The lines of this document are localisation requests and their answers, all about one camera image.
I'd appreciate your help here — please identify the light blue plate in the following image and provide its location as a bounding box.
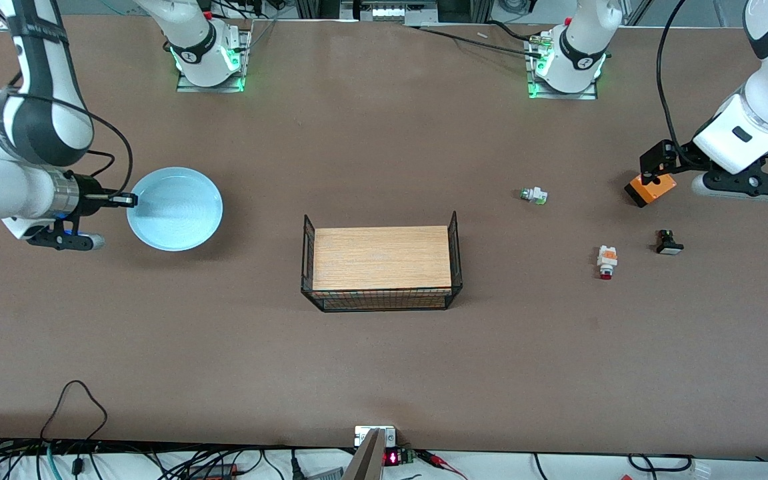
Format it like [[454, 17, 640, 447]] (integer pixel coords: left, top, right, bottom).
[[126, 167, 223, 252]]

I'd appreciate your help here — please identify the red black clip lead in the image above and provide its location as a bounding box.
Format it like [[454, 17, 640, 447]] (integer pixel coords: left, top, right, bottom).
[[417, 450, 469, 480]]

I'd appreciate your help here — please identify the orange button enclosure box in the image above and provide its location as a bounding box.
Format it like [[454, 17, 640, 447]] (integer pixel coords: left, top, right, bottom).
[[625, 172, 678, 208]]

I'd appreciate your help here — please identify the black right camera bracket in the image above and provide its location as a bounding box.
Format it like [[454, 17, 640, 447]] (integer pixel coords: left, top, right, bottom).
[[27, 217, 90, 252]]

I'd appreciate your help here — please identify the black camera bracket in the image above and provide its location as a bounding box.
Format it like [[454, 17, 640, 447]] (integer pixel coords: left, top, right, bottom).
[[27, 217, 90, 252], [703, 148, 768, 198]]

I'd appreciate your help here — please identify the black push button switch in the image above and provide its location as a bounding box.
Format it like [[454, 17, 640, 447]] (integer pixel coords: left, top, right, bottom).
[[655, 229, 685, 255]]

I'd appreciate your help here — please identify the black left camera bracket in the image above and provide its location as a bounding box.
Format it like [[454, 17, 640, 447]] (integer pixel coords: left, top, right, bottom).
[[703, 148, 768, 198]]

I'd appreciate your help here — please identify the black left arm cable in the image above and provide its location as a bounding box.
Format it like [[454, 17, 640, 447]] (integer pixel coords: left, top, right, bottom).
[[655, 0, 691, 158]]

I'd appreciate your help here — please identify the red push button switch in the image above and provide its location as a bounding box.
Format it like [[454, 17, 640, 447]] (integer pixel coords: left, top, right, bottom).
[[596, 245, 619, 281]]

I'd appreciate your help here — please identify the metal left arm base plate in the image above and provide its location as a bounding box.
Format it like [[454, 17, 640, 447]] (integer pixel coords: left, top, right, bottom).
[[526, 32, 599, 100]]

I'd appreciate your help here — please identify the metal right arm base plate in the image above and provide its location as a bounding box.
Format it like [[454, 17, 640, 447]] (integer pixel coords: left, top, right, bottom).
[[176, 28, 253, 93]]

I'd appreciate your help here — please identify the black looped cable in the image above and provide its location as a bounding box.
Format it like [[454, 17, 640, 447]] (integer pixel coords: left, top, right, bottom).
[[40, 380, 109, 445]]

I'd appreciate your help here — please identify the black cable on table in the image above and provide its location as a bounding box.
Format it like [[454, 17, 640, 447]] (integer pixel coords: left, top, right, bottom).
[[416, 25, 546, 55]]

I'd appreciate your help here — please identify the black wire basket wooden base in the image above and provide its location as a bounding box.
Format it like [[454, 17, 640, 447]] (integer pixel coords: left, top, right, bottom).
[[301, 211, 463, 313]]

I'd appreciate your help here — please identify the black cable coil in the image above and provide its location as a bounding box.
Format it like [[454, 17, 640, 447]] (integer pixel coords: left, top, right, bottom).
[[627, 453, 695, 473]]

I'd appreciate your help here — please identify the aluminium frame structure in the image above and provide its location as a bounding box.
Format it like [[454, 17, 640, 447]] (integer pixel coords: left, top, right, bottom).
[[295, 0, 493, 26]]

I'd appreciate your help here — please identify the silver camera mount bracket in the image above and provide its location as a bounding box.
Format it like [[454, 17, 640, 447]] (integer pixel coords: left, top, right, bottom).
[[355, 425, 397, 447]]

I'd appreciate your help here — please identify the grey camera mount pole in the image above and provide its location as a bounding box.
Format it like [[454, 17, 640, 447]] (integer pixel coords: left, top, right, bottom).
[[343, 429, 386, 480]]

